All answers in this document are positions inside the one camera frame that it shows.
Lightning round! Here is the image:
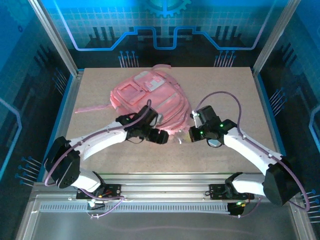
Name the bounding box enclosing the aluminium frame post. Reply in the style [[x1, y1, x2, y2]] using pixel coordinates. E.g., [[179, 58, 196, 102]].
[[27, 0, 81, 78], [251, 0, 301, 73]]

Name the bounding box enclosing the aluminium front rail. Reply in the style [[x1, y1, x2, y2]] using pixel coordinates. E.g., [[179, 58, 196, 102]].
[[32, 172, 301, 205]]

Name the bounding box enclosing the small light blue notebook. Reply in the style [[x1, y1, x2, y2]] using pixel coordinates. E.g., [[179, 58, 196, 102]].
[[207, 138, 223, 148]]

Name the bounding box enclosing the slotted grey cable duct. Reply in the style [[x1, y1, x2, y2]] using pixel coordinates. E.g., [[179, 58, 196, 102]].
[[39, 203, 231, 214]]

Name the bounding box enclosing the grey metal front panel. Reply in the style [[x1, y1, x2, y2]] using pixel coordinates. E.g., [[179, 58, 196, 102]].
[[14, 194, 316, 240]]

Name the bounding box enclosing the aluminium side rail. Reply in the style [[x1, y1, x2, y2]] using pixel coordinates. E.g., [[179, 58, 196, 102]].
[[41, 69, 85, 182], [251, 68, 291, 182]]

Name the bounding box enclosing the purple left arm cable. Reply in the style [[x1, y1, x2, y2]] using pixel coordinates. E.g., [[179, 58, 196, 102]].
[[44, 99, 153, 220]]

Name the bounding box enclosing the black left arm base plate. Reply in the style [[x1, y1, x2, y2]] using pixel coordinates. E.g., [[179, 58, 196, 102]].
[[75, 183, 123, 201]]

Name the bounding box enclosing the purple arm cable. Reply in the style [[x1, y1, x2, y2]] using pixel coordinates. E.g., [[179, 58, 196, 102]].
[[192, 91, 312, 219], [44, 99, 153, 220]]

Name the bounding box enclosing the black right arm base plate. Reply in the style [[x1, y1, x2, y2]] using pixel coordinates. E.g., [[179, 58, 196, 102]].
[[208, 183, 255, 201]]

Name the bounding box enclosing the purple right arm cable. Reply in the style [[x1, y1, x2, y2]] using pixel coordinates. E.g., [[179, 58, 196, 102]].
[[192, 91, 312, 219]]

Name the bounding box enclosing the black controller box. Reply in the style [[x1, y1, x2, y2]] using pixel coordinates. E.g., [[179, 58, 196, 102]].
[[226, 201, 245, 218]]

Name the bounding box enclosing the pink student backpack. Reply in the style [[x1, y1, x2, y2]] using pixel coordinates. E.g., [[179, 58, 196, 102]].
[[74, 63, 192, 137]]

